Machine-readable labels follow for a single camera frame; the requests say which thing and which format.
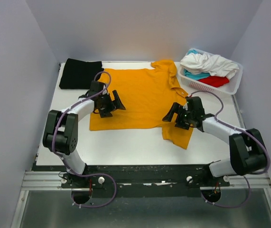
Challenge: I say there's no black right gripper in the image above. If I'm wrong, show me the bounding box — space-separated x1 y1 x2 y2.
163 102 194 130

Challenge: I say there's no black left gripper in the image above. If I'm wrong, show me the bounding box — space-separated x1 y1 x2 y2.
99 90 125 118

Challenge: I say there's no yellow t shirt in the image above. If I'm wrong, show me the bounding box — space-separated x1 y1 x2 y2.
89 60 193 149

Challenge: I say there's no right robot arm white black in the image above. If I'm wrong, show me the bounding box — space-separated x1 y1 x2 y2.
162 96 270 186

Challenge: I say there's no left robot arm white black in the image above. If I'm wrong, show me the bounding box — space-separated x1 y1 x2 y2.
42 81 126 188

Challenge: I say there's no light blue t shirt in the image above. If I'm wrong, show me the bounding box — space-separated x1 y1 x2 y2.
184 49 210 80

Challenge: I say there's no red t shirt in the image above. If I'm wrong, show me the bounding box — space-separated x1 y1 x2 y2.
199 76 230 88

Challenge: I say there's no folded black t shirt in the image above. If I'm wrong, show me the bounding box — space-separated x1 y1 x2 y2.
59 58 104 90

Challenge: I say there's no white crumpled t shirt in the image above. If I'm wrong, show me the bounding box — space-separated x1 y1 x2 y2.
180 52 239 79

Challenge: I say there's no white plastic laundry basket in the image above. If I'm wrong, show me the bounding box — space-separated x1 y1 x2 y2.
178 48 243 95

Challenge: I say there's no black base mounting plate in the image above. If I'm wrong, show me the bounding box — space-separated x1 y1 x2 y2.
32 164 230 199

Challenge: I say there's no aluminium frame rail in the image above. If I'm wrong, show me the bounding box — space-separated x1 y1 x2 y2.
21 171 271 190

